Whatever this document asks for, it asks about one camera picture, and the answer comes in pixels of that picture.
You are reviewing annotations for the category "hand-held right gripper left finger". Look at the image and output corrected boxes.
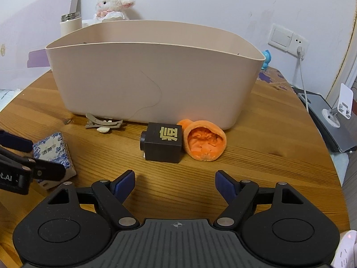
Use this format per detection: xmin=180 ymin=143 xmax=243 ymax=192
xmin=47 ymin=170 xmax=140 ymax=228

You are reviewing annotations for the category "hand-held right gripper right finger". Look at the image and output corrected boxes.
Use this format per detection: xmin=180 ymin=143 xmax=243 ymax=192
xmin=213 ymin=170 xmax=305 ymax=228

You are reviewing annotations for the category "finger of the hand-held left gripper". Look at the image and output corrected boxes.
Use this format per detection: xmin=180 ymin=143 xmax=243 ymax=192
xmin=0 ymin=130 xmax=33 ymax=153
xmin=0 ymin=146 xmax=66 ymax=182

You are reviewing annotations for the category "blue white tissue packet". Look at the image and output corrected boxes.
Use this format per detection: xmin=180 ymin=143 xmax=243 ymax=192
xmin=33 ymin=132 xmax=77 ymax=189

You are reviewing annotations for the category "light blue printed cloth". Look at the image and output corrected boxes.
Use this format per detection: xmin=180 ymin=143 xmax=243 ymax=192
xmin=0 ymin=89 xmax=21 ymax=110

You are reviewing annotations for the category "dark brown cube box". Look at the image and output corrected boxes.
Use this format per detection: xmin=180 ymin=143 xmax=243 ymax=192
xmin=140 ymin=122 xmax=183 ymax=164

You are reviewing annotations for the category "taupe hair clip white flower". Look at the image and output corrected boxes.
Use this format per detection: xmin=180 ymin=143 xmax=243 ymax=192
xmin=85 ymin=120 xmax=124 ymax=133

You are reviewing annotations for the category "purple box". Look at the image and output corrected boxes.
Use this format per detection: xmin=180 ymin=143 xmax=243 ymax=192
xmin=26 ymin=48 xmax=53 ymax=68

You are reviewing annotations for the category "beige plastic storage bin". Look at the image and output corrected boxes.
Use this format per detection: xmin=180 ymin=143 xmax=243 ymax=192
xmin=45 ymin=19 xmax=266 ymax=130

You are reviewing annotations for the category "purple patterned paper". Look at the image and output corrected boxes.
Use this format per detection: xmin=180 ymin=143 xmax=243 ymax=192
xmin=258 ymin=67 xmax=292 ymax=91

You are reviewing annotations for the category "lilac board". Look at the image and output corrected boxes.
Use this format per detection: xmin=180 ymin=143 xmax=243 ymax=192
xmin=0 ymin=0 xmax=83 ymax=90

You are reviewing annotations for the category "dark grey flat device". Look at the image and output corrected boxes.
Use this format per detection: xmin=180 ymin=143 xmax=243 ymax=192
xmin=292 ymin=85 xmax=357 ymax=153

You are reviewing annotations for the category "small blue figure toy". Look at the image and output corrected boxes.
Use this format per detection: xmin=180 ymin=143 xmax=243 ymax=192
xmin=261 ymin=49 xmax=273 ymax=70

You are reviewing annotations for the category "pink white object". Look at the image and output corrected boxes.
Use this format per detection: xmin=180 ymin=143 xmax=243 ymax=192
xmin=330 ymin=230 xmax=357 ymax=268

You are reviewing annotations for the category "white phone stand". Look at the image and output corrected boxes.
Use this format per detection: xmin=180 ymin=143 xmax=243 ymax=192
xmin=322 ymin=83 xmax=355 ymax=128

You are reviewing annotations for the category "white plush sheep toy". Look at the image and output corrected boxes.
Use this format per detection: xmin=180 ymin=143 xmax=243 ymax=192
xmin=91 ymin=0 xmax=136 ymax=21

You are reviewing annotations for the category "white plug with cable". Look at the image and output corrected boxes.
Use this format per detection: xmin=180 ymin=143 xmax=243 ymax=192
xmin=296 ymin=46 xmax=311 ymax=113

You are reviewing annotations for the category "white wall switch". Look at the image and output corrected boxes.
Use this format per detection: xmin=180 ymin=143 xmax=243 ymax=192
xmin=268 ymin=23 xmax=294 ymax=51

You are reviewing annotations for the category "white wall socket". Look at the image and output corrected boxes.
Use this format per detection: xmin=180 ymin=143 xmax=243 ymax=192
xmin=288 ymin=32 xmax=310 ymax=57

